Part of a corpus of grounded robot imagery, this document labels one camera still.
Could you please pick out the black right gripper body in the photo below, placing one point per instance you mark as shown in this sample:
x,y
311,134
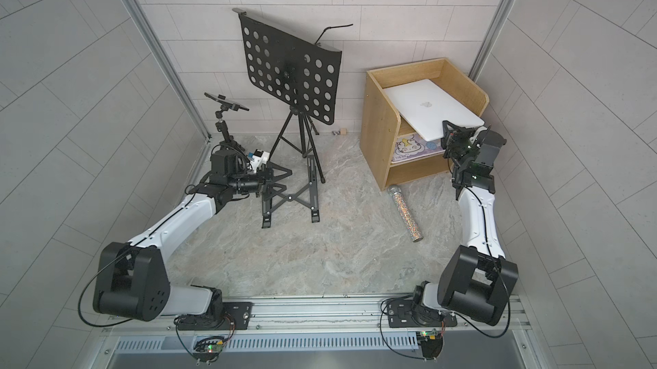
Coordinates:
x,y
455,144

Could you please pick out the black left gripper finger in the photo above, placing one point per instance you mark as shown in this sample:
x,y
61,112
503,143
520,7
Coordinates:
x,y
276,173
275,189

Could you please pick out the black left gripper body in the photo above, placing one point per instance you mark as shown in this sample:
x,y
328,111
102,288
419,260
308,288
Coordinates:
x,y
261,182

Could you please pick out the silver laptop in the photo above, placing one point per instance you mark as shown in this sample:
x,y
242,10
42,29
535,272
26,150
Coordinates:
x,y
425,106

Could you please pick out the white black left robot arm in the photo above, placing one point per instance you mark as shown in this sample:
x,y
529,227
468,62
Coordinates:
x,y
132,281

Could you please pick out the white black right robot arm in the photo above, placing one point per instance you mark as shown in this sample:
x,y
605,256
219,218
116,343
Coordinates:
x,y
478,281

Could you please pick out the colourful picture book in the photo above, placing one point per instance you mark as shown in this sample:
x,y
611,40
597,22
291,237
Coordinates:
x,y
414,147

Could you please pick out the wooden shelf cabinet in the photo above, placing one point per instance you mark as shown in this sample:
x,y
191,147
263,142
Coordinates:
x,y
382,124

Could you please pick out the black small phone tripod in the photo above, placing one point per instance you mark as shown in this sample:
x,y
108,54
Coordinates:
x,y
228,141

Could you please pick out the black perforated music stand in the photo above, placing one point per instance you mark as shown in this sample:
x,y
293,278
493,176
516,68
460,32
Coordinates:
x,y
302,74

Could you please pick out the left green circuit board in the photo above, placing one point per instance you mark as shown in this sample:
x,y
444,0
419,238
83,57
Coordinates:
x,y
208,349

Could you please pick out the green circuit board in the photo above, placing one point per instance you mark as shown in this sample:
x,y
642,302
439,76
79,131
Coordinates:
x,y
208,349
431,344

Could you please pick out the right green circuit board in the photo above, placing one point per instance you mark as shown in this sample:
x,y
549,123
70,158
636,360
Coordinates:
x,y
431,344

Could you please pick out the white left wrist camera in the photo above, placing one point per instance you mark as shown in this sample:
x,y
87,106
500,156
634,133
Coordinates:
x,y
257,159

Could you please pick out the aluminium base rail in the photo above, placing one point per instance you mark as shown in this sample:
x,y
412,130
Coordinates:
x,y
310,324

